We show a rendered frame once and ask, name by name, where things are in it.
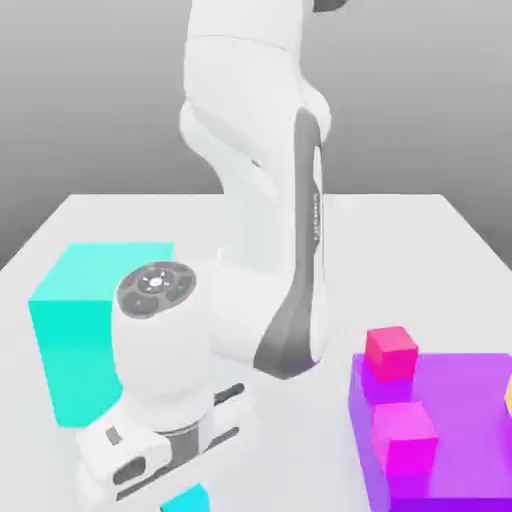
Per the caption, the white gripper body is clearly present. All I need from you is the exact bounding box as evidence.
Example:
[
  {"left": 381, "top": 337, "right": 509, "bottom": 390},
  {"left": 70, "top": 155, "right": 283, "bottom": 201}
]
[{"left": 74, "top": 393, "right": 260, "bottom": 512}]

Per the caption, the small cyan cube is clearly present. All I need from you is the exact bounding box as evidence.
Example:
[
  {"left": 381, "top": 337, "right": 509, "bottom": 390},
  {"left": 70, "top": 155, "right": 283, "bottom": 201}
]
[{"left": 159, "top": 482, "right": 212, "bottom": 512}]

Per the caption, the small magenta cube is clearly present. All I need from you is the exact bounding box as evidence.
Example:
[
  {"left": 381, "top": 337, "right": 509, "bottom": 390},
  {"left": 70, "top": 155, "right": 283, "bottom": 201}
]
[{"left": 370, "top": 400, "right": 440, "bottom": 477}]

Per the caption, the small red cube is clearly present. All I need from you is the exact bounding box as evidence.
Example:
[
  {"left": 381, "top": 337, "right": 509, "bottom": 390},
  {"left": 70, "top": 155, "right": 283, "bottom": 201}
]
[{"left": 363, "top": 325, "right": 420, "bottom": 383}]

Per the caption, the large cyan box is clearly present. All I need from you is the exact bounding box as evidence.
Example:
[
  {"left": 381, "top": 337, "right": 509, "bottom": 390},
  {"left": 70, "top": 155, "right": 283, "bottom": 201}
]
[{"left": 27, "top": 241, "right": 176, "bottom": 429}]

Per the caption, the large purple box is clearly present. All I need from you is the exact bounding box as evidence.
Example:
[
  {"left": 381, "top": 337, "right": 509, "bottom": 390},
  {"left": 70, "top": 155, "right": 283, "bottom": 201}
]
[{"left": 346, "top": 352, "right": 512, "bottom": 512}]

